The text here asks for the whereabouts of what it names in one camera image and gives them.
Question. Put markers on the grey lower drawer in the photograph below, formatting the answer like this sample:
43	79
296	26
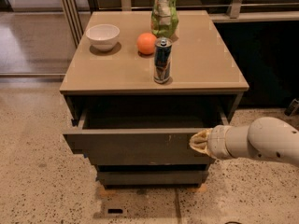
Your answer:
136	175

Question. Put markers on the grey drawer cabinet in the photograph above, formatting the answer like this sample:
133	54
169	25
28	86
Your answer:
202	72

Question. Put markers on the grey top drawer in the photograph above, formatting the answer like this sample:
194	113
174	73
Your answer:
143	137

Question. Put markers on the grey drawer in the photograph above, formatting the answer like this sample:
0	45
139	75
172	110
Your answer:
143	137
136	175

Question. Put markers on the padded gripper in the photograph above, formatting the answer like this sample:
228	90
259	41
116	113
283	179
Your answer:
218	141

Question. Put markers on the green chip bag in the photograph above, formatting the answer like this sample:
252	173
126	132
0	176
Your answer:
164	18

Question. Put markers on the black floor socket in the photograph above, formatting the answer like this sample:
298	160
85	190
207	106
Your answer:
115	211

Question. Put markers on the blue silver drink can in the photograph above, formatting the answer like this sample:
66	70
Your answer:
162	60

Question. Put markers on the orange fruit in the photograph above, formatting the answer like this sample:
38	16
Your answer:
146	43

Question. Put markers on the white ceramic bowl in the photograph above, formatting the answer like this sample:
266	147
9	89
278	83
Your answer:
103	36

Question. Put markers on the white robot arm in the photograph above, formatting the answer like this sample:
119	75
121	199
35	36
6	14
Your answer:
265	139

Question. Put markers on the metal window rail frame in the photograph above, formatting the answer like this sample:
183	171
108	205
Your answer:
220	11

